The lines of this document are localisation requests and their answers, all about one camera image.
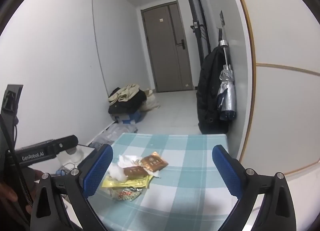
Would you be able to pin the striped grey cloth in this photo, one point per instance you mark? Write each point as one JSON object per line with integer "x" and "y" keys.
{"x": 96, "y": 145}

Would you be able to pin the large brown snack packet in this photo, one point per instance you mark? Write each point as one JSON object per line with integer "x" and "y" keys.
{"x": 153, "y": 162}

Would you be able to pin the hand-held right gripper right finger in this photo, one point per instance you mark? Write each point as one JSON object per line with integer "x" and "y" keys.
{"x": 226, "y": 171}

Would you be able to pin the yellow plastic food packet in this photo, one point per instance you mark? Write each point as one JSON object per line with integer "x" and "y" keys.
{"x": 125, "y": 183}

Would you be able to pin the red checked snack wrapper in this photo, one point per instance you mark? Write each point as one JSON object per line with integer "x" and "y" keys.
{"x": 126, "y": 193}

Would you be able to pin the blue cardboard box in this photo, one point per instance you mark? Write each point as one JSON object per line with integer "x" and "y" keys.
{"x": 130, "y": 118}

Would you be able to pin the black bag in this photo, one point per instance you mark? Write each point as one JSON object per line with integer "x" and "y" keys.
{"x": 132, "y": 102}

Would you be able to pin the white tissue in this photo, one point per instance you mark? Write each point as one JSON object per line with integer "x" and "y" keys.
{"x": 127, "y": 160}

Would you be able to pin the teal checked tablecloth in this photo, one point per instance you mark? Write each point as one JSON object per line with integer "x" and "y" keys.
{"x": 190, "y": 196}

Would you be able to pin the white cloth bag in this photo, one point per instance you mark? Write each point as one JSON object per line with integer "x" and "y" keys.
{"x": 151, "y": 102}

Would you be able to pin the white cabinet with wood trim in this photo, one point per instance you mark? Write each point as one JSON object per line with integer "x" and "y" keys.
{"x": 282, "y": 108}

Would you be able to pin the white round object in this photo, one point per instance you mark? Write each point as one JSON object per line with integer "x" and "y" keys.
{"x": 75, "y": 155}

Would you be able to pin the silver folded umbrella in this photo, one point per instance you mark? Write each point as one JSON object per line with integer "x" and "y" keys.
{"x": 228, "y": 96}

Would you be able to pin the black metal frame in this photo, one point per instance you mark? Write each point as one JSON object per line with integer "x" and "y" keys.
{"x": 193, "y": 9}

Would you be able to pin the white side table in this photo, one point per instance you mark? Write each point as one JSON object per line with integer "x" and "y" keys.
{"x": 85, "y": 152}

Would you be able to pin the grey plastic bag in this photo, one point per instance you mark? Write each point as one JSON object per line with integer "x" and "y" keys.
{"x": 117, "y": 131}

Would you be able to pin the black backpack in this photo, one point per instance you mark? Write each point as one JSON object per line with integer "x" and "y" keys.
{"x": 210, "y": 91}

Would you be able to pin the beige clothing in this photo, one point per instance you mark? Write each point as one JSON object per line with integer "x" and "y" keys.
{"x": 125, "y": 92}

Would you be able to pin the grey-brown door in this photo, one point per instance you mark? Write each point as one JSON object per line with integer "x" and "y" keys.
{"x": 162, "y": 53}

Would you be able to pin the white paper towel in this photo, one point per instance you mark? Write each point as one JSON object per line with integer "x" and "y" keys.
{"x": 117, "y": 172}

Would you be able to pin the person's left hand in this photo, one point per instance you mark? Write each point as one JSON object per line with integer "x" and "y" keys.
{"x": 7, "y": 193}

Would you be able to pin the metal wall hook plate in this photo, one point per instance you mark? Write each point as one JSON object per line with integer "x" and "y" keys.
{"x": 222, "y": 18}

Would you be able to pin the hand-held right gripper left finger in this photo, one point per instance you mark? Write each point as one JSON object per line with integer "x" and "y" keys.
{"x": 98, "y": 171}

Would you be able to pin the small brown snack packet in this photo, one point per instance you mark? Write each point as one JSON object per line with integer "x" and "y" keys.
{"x": 133, "y": 171}

